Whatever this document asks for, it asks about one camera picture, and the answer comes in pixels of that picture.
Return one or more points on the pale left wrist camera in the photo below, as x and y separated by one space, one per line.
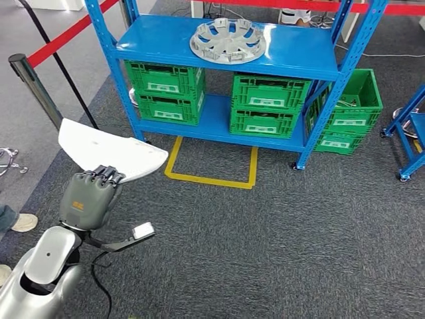
143 231

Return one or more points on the black barrier stanchion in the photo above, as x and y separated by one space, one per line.
62 70

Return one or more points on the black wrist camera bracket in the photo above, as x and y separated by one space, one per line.
109 246

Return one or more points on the blue metal shelf rack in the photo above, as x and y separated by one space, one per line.
298 48
418 127

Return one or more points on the chrome chair base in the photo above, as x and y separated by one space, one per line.
7 158

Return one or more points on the white plastic car panel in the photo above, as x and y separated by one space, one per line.
109 149

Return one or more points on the open green plastic crate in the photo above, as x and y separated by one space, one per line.
362 110

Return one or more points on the grey wheel hubcap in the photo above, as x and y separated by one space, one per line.
229 42

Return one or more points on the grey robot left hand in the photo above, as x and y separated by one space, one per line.
86 202

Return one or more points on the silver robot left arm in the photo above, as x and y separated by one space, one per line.
43 273

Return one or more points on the chrome barrier stanchion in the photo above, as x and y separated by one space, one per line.
400 116
36 90
133 97

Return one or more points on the white lit plinth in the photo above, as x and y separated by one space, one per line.
50 4

